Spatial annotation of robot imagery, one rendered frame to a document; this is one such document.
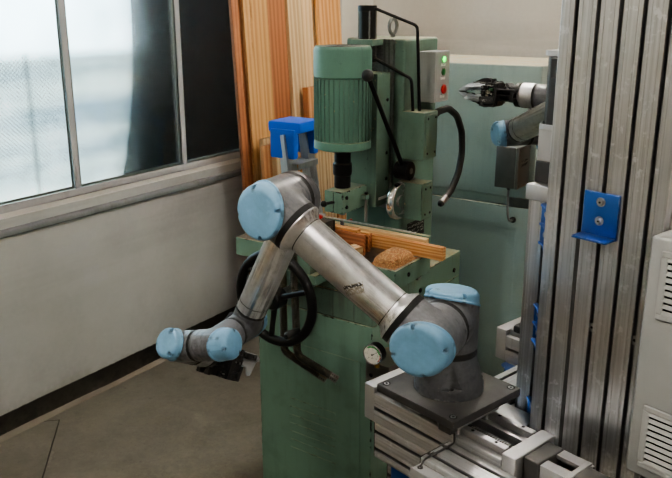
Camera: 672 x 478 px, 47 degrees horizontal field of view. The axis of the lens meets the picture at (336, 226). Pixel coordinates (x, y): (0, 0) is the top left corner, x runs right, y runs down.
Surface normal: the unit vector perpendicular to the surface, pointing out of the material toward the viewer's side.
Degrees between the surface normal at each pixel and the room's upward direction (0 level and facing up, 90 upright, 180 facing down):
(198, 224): 90
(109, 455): 0
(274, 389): 90
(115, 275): 90
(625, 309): 90
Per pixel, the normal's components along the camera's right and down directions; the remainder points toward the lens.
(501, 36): -0.56, 0.22
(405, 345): -0.35, 0.32
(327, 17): 0.84, 0.09
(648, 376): -0.76, 0.18
